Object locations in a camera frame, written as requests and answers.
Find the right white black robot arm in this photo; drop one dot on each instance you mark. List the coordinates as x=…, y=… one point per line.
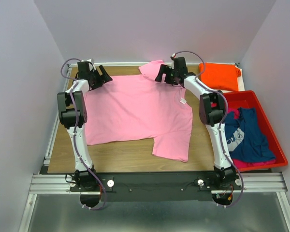
x=213, y=109

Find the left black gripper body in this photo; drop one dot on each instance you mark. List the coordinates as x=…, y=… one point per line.
x=94, y=74

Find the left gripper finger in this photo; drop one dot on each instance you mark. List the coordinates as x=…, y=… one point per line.
x=105, y=77
x=95, y=83

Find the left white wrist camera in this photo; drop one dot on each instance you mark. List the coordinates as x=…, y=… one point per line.
x=91, y=64

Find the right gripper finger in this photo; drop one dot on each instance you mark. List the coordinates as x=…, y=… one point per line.
x=172, y=79
x=164, y=70

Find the folded orange t shirt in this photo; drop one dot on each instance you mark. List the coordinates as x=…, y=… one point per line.
x=220, y=76

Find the magenta t shirt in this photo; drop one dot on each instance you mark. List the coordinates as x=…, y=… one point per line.
x=251, y=164

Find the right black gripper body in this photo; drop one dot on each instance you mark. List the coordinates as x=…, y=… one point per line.
x=171, y=70

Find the light pink t shirt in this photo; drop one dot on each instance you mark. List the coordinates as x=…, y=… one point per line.
x=135, y=107

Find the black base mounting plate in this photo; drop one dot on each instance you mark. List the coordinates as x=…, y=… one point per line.
x=154, y=187

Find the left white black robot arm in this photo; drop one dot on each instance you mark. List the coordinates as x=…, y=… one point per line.
x=72, y=115

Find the navy blue t shirt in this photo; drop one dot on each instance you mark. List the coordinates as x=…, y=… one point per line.
x=249, y=137

